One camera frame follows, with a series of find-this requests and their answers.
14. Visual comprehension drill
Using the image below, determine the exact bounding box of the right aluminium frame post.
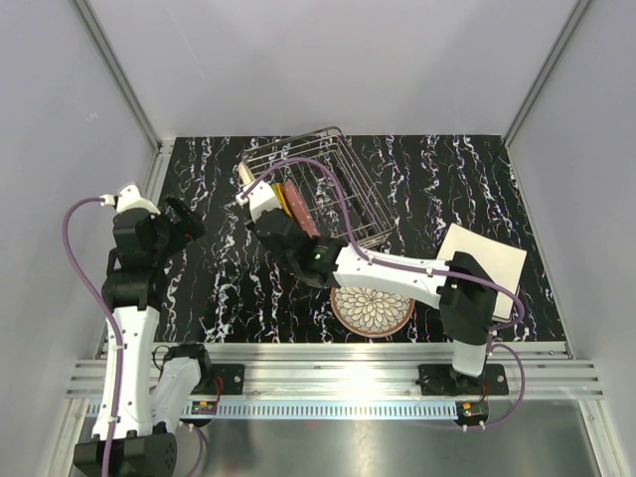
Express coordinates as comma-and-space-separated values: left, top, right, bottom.
502, 0, 597, 148

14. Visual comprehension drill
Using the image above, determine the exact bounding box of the left aluminium frame post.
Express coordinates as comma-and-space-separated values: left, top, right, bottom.
70, 0, 164, 155

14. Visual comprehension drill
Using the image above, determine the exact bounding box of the floral patterned brown plate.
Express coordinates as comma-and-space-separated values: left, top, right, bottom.
330, 287, 415, 339

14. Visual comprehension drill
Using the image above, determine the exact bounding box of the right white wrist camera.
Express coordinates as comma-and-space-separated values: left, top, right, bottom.
237, 183, 282, 222

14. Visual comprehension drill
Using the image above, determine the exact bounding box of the cream round plate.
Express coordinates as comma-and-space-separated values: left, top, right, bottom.
238, 161, 254, 186

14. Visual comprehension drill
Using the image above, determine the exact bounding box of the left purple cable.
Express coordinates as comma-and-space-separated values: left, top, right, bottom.
61, 196, 208, 476

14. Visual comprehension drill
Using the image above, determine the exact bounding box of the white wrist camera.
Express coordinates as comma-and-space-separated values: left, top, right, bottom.
115, 183, 161, 215
237, 183, 282, 222

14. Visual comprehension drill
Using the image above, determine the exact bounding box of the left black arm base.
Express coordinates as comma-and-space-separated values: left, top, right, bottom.
193, 363, 245, 397

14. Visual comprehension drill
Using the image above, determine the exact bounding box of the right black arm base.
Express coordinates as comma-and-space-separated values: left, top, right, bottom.
415, 364, 509, 398

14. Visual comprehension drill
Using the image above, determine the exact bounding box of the black marble pattern mat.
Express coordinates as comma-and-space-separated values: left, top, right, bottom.
155, 135, 565, 344

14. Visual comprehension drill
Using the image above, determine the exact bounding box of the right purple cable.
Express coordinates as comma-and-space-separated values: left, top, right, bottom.
237, 157, 527, 428

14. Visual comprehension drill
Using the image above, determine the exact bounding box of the pink polka dot plate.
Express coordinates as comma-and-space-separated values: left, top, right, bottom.
283, 179, 320, 238

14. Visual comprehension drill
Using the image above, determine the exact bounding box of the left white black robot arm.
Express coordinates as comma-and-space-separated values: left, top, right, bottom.
73, 185, 214, 476

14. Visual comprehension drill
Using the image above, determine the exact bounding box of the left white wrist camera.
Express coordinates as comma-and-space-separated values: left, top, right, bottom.
115, 183, 161, 215

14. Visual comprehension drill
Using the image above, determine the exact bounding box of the aluminium frame post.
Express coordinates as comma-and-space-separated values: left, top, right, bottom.
502, 0, 597, 148
70, 0, 164, 155

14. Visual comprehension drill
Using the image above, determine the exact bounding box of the metal wire dish rack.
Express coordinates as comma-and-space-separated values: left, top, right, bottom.
239, 126, 395, 248

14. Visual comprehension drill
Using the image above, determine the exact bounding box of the purple cable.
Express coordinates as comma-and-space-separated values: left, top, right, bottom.
61, 196, 208, 476
237, 157, 527, 428

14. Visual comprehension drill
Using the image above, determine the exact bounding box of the white slotted cable duct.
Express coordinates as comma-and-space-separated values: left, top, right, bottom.
181, 398, 457, 420

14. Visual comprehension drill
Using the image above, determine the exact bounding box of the orange polka dot plate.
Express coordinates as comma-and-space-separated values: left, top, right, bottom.
270, 183, 292, 217

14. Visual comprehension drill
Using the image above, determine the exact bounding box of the aluminium mounting rail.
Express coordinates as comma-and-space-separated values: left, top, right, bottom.
66, 341, 605, 404

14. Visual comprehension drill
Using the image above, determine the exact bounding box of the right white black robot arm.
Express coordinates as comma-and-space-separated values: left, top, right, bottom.
248, 208, 498, 395

